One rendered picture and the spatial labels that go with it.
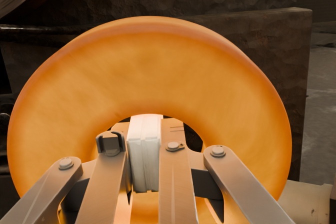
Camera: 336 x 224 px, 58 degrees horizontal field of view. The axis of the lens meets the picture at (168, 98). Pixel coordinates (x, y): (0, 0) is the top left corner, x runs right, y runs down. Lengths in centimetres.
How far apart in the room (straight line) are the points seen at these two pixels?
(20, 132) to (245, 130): 11
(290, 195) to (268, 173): 20
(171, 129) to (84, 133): 4
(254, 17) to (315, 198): 25
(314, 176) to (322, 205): 132
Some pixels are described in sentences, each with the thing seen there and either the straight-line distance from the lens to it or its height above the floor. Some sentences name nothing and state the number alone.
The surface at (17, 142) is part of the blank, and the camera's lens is 17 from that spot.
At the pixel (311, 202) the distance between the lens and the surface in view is 37.
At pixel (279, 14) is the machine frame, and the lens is 47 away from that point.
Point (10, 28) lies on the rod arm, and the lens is 35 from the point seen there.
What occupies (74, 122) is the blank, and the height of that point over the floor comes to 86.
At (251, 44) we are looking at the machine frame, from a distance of 46.
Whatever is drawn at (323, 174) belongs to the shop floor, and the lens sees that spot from 171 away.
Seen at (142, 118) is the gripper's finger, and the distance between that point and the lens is 15.
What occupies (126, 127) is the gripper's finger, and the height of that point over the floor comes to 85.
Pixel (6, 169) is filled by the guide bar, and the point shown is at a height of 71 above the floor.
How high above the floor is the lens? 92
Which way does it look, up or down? 20 degrees down
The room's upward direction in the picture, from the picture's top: 5 degrees counter-clockwise
